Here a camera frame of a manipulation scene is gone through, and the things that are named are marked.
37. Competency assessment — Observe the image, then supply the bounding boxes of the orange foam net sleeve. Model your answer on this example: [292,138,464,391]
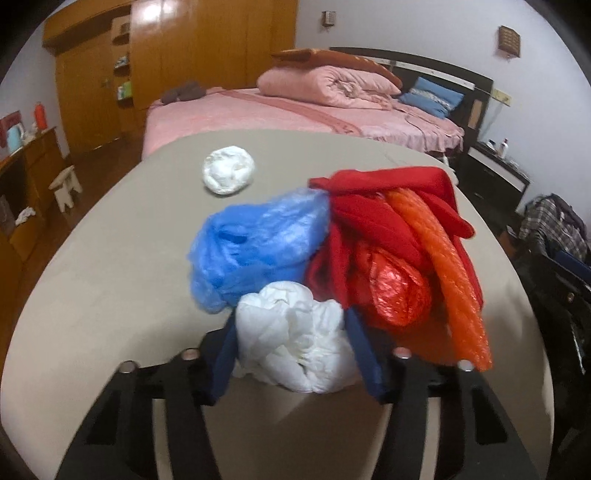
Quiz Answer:
[387,188,493,371]

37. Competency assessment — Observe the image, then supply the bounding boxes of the red plastic bag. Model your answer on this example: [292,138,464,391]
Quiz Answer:
[348,241,433,332]

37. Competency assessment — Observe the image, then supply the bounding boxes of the white plastic bag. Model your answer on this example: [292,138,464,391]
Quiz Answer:
[233,281,361,394]

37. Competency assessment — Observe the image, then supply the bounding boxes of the blue plastic bag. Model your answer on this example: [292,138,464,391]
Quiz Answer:
[187,188,331,314]

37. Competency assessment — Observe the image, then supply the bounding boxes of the black trash bag bin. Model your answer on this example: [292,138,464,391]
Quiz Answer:
[514,249,590,479]

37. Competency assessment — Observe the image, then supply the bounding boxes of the plaid fabric bag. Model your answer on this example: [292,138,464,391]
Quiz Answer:
[518,194,589,261]

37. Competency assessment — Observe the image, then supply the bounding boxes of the white cloth in cabinet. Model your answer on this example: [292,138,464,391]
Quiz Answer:
[15,206,37,226]

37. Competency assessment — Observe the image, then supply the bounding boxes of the wooden sideboard cabinet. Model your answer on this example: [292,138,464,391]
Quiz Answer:
[1,128,65,320]

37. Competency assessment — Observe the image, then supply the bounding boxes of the black white nightstand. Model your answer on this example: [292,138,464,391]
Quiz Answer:
[456,142,530,226]

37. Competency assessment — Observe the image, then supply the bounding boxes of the small white wooden stool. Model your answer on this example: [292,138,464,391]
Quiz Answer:
[49,165,83,213]

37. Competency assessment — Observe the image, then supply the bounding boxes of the white lotion bottle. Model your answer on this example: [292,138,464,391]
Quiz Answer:
[497,138,508,159]

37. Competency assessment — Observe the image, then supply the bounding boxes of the crumpled white paper ball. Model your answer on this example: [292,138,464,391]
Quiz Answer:
[202,146,256,196]

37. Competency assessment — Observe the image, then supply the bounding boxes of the light blue electric kettle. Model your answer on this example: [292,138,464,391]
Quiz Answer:
[7,123,24,155]

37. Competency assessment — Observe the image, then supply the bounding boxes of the red thermos bottle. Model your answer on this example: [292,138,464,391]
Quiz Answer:
[34,102,48,132]

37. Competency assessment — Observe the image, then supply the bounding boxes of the black bed headboard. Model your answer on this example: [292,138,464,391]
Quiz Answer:
[331,47,493,151]

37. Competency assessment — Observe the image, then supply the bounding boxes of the blue pillow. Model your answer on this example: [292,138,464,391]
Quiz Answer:
[398,77,464,119]

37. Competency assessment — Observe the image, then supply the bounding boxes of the red picture box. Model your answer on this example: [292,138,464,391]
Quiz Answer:
[0,110,22,148]

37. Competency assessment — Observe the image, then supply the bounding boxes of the pink covered bed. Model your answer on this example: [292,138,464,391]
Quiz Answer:
[142,89,467,157]

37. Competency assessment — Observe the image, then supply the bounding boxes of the dark grey clothes on bed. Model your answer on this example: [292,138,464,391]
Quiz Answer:
[160,81,206,105]

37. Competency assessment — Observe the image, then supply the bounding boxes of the folded pink quilt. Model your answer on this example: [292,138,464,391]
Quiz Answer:
[256,66,402,110]

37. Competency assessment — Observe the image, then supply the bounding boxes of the wooden wardrobe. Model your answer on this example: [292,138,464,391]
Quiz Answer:
[42,1,298,154]

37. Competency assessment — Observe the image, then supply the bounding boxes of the brown folded blanket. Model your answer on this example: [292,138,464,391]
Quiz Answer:
[271,48,404,89]

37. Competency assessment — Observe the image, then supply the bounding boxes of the brown wall plaque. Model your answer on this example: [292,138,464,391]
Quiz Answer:
[497,25,521,58]

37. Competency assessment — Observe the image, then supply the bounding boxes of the small wall switch box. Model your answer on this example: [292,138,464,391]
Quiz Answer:
[322,10,335,28]

